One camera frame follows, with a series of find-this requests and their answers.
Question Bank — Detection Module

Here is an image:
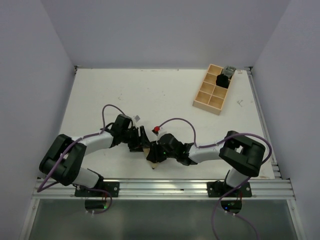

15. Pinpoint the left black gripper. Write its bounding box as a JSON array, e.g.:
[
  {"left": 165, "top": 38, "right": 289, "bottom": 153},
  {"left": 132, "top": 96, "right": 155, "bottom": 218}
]
[{"left": 121, "top": 125, "right": 150, "bottom": 152}]

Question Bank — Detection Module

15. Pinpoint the beige underwear with navy trim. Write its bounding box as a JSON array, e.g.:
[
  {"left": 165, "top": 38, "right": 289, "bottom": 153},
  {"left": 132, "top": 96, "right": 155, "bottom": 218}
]
[{"left": 143, "top": 147, "right": 163, "bottom": 170}]

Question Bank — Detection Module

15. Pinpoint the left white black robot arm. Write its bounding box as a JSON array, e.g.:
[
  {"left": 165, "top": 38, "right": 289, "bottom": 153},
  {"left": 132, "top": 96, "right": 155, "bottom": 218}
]
[{"left": 37, "top": 124, "right": 150, "bottom": 197}]

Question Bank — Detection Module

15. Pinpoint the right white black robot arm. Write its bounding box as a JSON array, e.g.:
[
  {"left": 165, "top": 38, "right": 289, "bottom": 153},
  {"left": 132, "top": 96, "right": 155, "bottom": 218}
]
[{"left": 143, "top": 130, "right": 266, "bottom": 197}]

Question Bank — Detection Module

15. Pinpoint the wooden compartment organizer box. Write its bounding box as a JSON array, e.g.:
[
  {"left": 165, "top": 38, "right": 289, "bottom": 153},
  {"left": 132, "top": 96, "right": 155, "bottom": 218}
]
[{"left": 192, "top": 64, "right": 235, "bottom": 115}]

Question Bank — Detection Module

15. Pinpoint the rolled black garment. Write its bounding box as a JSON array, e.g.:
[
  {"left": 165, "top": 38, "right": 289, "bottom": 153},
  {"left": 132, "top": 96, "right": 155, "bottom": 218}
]
[{"left": 216, "top": 74, "right": 230, "bottom": 89}]

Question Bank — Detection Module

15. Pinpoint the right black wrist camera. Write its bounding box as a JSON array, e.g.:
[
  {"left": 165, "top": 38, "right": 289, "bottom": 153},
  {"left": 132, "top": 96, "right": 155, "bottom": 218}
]
[{"left": 152, "top": 126, "right": 185, "bottom": 156}]

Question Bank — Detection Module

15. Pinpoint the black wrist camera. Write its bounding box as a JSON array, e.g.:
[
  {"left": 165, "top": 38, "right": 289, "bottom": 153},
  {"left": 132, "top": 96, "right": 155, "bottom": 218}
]
[
  {"left": 152, "top": 126, "right": 185, "bottom": 156},
  {"left": 110, "top": 114, "right": 137, "bottom": 134}
]

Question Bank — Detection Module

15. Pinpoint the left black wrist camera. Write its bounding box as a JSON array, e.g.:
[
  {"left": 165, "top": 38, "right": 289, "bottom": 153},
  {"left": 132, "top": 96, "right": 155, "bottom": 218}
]
[{"left": 110, "top": 114, "right": 137, "bottom": 134}]

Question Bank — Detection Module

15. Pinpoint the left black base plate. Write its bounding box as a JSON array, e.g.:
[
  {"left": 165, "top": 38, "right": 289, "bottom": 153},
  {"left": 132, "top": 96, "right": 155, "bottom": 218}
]
[{"left": 74, "top": 181, "right": 120, "bottom": 198}]

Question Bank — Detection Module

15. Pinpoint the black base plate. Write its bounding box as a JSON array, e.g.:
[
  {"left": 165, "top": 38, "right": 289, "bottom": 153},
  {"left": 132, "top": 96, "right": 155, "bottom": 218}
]
[
  {"left": 74, "top": 181, "right": 120, "bottom": 198},
  {"left": 206, "top": 180, "right": 253, "bottom": 198}
]

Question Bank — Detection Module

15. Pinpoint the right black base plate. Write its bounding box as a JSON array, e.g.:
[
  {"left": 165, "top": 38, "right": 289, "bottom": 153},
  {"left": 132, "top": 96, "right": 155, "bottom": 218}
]
[{"left": 206, "top": 180, "right": 253, "bottom": 198}]

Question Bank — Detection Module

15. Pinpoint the aluminium right side rail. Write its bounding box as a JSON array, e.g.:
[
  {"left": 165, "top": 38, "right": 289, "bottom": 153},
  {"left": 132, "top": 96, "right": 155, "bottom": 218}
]
[{"left": 246, "top": 66, "right": 282, "bottom": 179}]

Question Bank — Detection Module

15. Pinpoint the aluminium rail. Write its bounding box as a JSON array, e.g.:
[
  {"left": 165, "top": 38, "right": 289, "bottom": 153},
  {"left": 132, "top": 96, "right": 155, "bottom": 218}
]
[
  {"left": 246, "top": 66, "right": 282, "bottom": 179},
  {"left": 31, "top": 179, "right": 295, "bottom": 200}
]

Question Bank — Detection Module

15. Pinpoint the aluminium front rail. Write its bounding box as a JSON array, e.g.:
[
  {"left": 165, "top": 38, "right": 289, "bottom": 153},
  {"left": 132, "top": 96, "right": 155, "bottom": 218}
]
[{"left": 31, "top": 179, "right": 295, "bottom": 200}]

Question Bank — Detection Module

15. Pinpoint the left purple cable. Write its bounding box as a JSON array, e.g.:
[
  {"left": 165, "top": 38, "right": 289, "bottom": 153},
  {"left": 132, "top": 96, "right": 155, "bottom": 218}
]
[{"left": 36, "top": 104, "right": 136, "bottom": 215}]

